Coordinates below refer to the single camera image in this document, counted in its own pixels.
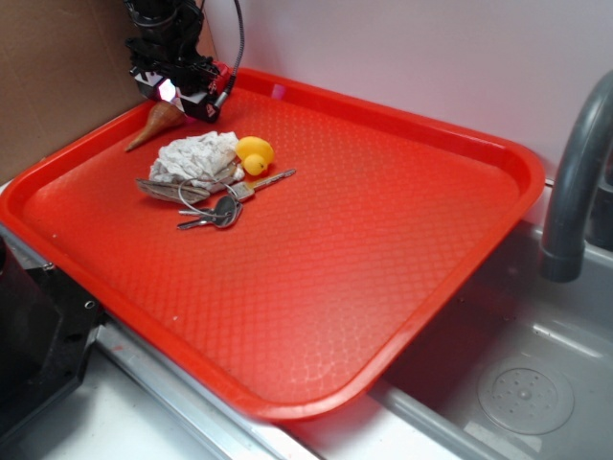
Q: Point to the red plastic tray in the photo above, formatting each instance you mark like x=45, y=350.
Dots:
x=326, y=276

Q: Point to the round sink drain cover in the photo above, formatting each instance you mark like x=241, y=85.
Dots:
x=525, y=396

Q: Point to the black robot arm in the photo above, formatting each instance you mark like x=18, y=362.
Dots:
x=165, y=50

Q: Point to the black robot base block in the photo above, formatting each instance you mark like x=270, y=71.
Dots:
x=47, y=328

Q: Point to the bunch of small keys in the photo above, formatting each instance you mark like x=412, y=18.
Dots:
x=223, y=215

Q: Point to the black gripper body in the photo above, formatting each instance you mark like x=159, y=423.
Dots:
x=173, y=60

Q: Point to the brown cardboard panel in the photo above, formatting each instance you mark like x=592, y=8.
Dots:
x=64, y=72

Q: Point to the grey toy sink basin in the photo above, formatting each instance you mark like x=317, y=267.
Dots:
x=426, y=406

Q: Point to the yellow rubber duck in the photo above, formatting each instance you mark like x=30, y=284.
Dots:
x=255, y=154

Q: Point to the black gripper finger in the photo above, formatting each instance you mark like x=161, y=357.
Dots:
x=155, y=87
x=200, y=99

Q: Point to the long silver key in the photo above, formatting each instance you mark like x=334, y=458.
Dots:
x=244, y=190

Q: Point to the grey flat mussel shell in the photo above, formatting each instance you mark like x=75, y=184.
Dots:
x=171, y=192

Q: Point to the brown spiral conch shell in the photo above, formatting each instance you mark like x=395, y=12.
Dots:
x=163, y=116

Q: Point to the grey plastic faucet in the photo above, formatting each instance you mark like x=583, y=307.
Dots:
x=580, y=206

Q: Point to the white crumpled paper towel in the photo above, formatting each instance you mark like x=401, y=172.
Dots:
x=204, y=161

